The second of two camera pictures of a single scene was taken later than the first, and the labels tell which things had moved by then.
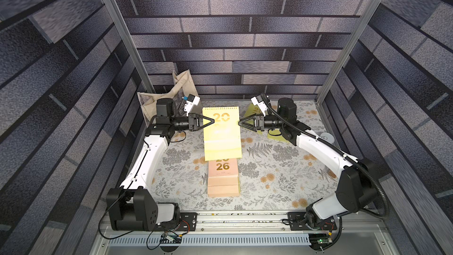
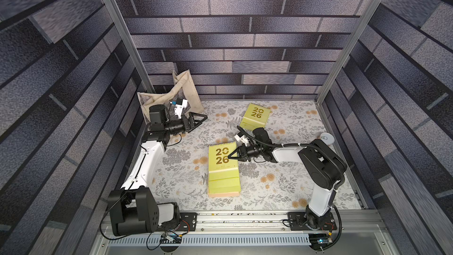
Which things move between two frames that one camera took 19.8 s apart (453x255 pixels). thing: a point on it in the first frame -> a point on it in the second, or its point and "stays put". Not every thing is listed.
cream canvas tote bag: (183, 87) stays put
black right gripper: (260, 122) -> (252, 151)
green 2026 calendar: (250, 111) stays put
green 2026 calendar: (275, 133) -> (223, 175)
